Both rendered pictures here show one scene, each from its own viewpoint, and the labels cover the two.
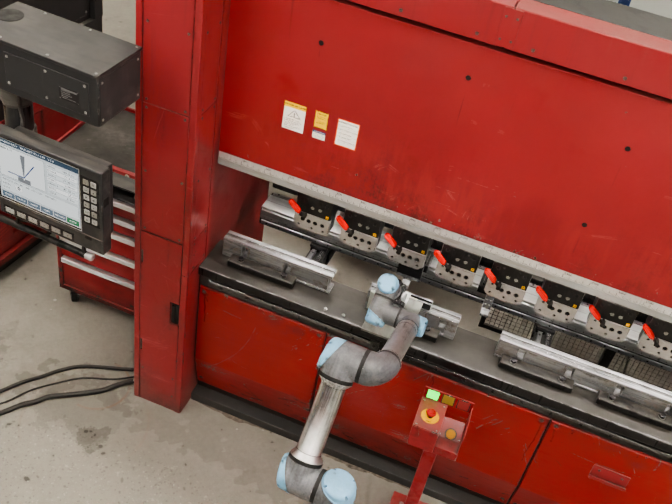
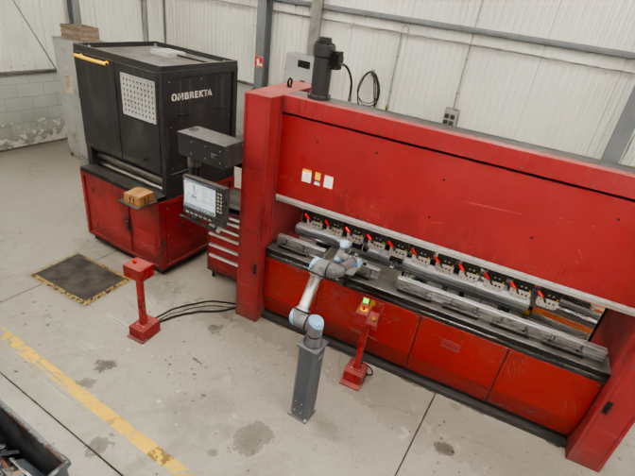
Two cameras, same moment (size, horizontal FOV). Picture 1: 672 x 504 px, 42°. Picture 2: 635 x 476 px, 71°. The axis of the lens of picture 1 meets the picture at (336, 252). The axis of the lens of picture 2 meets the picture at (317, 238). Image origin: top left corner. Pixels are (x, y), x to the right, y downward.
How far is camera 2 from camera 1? 0.98 m
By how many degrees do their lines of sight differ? 13
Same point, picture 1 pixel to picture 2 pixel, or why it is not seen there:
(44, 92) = (204, 156)
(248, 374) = (286, 301)
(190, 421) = (260, 325)
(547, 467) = (421, 342)
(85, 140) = not seen: hidden behind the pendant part
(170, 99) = (255, 165)
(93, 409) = (216, 317)
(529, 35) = (399, 131)
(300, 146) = (309, 189)
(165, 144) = (252, 186)
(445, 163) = (368, 192)
